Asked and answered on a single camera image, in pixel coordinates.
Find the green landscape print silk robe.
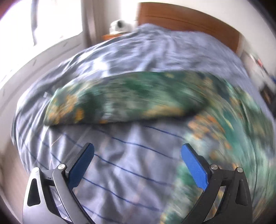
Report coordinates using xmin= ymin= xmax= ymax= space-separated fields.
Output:
xmin=43 ymin=71 xmax=275 ymax=221

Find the white round camera device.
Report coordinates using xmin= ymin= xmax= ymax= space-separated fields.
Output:
xmin=109 ymin=20 xmax=134 ymax=34

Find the blue checked bed cover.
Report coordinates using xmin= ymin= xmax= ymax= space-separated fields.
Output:
xmin=11 ymin=24 xmax=275 ymax=223

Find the wooden headboard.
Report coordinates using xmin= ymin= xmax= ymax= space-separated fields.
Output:
xmin=137 ymin=2 xmax=245 ymax=55

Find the beige curtain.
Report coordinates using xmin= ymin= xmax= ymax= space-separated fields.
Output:
xmin=81 ymin=0 xmax=101 ymax=48

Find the wooden nightstand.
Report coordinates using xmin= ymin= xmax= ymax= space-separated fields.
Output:
xmin=102 ymin=32 xmax=128 ymax=41

